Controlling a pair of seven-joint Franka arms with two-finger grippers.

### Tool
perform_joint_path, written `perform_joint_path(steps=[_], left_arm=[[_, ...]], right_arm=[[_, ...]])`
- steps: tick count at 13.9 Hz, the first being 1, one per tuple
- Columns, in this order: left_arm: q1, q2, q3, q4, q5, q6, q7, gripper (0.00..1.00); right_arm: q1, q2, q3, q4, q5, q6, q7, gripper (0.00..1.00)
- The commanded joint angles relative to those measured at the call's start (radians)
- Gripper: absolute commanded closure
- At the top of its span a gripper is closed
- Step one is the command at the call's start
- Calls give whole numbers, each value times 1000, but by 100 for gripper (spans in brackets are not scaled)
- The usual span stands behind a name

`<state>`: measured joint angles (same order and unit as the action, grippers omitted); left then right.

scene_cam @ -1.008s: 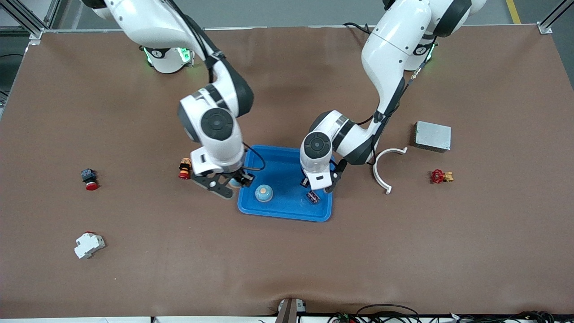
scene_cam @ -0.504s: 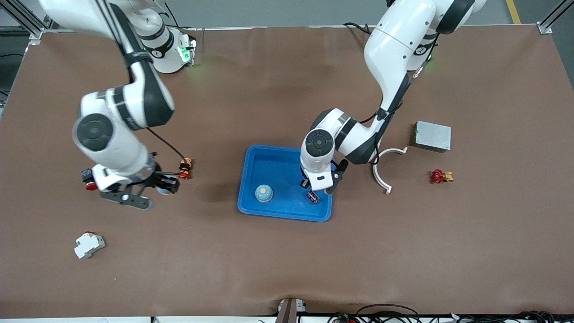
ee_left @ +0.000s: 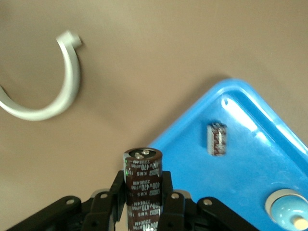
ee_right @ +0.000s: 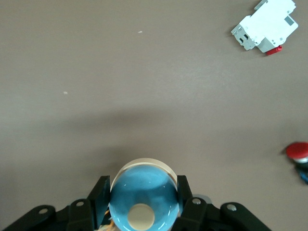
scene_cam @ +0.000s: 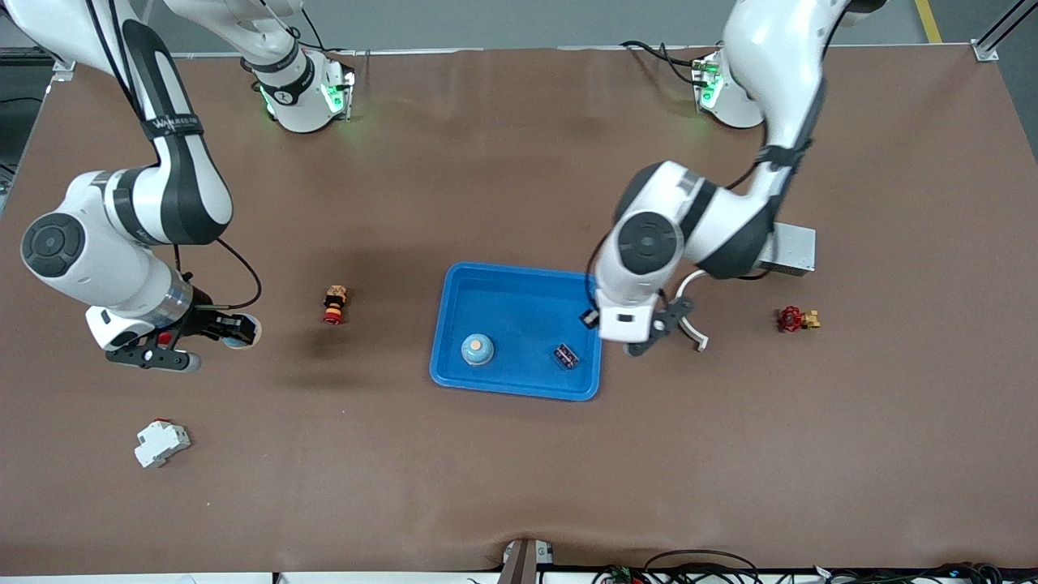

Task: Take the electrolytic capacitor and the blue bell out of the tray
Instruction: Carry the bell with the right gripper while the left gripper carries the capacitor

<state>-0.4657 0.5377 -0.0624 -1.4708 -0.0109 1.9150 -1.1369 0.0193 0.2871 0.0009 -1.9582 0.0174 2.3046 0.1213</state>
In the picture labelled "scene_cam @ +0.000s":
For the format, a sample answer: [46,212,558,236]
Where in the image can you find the blue plastic tray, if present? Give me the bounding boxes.
[429,261,607,402]

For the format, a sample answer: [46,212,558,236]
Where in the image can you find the white curved plastic clamp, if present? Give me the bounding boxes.
[671,269,711,352]

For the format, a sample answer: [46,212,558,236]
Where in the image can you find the white circuit breaker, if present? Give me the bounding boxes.
[134,419,192,470]

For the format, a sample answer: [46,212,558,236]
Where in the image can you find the grey metal box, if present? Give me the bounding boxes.
[762,223,817,277]

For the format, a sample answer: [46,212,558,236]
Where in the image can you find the brown table cover mat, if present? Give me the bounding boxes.
[0,45,1038,577]

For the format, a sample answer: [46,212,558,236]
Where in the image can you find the red handled brass valve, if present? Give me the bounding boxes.
[778,305,822,334]

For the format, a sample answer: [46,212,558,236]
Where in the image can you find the black looped cable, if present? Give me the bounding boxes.
[645,550,763,584]

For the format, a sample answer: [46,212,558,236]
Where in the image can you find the grey mount bracket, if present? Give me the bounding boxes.
[499,538,556,584]

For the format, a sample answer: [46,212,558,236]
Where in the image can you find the aluminium frame profile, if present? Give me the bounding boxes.
[0,45,79,84]
[973,0,1038,62]

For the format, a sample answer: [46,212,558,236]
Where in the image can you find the black base cable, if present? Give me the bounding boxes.
[620,39,710,88]

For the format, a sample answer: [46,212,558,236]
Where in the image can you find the black cable bundle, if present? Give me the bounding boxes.
[815,561,1038,584]

